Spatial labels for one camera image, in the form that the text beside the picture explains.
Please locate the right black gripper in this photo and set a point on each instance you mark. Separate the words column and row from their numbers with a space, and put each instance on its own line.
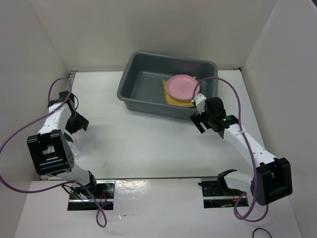
column 197, row 118

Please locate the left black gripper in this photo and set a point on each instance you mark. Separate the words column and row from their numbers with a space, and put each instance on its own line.
column 81, row 122

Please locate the clear glass cup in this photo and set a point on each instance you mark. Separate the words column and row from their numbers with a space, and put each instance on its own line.
column 73, row 144

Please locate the yellow woven bamboo mat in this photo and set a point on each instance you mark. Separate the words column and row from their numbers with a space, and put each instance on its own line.
column 172, row 102

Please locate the pink bear plate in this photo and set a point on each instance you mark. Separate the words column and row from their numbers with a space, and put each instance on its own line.
column 182, row 86

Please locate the cream bear plate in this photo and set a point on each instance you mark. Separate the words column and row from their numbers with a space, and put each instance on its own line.
column 180, row 100

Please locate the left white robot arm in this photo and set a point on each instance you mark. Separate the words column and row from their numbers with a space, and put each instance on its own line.
column 51, row 149

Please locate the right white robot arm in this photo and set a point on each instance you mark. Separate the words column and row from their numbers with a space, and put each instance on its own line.
column 271, row 179

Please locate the grey plastic bin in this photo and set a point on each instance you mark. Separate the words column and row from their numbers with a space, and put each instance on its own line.
column 141, row 85

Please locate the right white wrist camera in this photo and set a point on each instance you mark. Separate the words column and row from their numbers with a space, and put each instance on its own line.
column 199, row 102

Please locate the aluminium frame rail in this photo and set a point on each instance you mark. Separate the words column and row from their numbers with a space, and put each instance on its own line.
column 71, row 76

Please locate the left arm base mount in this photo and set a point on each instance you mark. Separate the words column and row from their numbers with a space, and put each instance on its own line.
column 80, row 200

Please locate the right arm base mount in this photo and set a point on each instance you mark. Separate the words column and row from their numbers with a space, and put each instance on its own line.
column 214, row 197

